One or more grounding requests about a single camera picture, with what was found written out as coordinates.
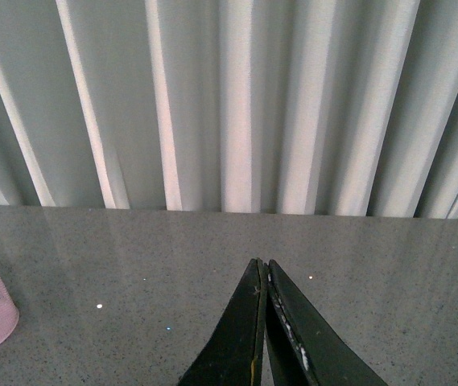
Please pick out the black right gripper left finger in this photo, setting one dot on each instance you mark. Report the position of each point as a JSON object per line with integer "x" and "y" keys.
{"x": 233, "y": 354}

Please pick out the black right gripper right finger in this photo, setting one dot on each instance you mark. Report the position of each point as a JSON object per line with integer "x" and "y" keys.
{"x": 303, "y": 348}

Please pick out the grey pleated curtain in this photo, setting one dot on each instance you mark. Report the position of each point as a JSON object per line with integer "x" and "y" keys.
{"x": 345, "y": 108}

